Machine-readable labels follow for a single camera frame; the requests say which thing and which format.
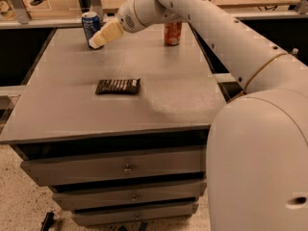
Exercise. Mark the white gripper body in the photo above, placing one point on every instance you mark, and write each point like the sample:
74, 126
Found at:
126, 17

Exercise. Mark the grey drawer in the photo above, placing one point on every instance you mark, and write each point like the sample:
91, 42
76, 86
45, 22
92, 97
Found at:
115, 166
134, 194
166, 210

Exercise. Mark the grey drawer cabinet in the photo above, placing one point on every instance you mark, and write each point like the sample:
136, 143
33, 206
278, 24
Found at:
60, 115

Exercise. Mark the blue pepsi can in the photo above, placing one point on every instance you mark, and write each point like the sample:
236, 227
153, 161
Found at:
91, 24

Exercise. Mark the orange soda can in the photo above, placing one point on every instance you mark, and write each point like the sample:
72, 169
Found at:
173, 33

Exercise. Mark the middle grey drawer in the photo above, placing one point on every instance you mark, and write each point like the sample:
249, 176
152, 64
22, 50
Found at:
134, 194

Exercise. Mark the top grey drawer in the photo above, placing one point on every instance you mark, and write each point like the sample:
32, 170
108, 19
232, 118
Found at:
115, 166

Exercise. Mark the bottom grey drawer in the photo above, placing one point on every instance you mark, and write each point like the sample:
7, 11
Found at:
166, 210

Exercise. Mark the black object bottom left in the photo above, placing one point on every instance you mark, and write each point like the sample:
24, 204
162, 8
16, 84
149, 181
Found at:
48, 221

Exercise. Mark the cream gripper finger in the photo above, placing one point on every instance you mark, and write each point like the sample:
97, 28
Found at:
110, 31

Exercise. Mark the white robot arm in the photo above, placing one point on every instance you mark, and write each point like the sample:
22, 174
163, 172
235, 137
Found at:
257, 149

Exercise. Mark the dark rxbar chocolate bar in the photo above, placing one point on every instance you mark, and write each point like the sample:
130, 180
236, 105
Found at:
118, 86

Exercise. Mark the small black object on shelf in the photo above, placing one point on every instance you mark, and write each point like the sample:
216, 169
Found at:
36, 2

